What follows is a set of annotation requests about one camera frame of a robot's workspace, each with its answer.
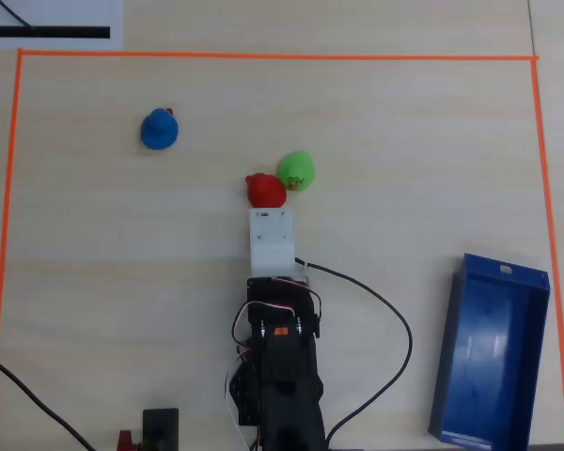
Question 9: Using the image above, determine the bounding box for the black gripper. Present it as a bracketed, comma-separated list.
[246, 270, 322, 338]

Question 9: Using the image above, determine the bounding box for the blue rubber duck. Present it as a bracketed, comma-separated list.
[139, 106, 180, 150]

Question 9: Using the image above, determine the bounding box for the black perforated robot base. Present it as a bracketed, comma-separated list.
[225, 364, 265, 427]

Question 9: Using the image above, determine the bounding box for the red rubber duck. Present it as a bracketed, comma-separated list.
[244, 172, 289, 210]

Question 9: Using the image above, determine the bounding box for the green rubber duck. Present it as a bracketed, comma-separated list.
[276, 150, 318, 193]

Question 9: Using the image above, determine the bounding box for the blue plastic box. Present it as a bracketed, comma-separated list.
[427, 252, 552, 451]

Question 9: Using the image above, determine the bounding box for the black clamp block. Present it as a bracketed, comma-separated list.
[142, 408, 180, 451]

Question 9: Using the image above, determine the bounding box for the long orange tape strip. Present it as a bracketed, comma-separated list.
[17, 47, 541, 63]

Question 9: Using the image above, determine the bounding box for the black tape stripe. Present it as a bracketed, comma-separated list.
[0, 25, 112, 40]

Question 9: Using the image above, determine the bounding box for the white paper sheet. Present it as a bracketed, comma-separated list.
[0, 0, 125, 51]

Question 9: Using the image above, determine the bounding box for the wrist servo wire bundle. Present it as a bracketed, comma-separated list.
[231, 275, 324, 359]

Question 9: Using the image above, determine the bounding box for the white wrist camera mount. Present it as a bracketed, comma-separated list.
[248, 207, 297, 276]

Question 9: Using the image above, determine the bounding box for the base servo wire bundle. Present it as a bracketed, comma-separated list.
[224, 350, 260, 448]

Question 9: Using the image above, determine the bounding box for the black table cable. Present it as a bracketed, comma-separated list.
[0, 347, 98, 451]

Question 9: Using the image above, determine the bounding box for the thin black cable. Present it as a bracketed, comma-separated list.
[0, 0, 35, 31]

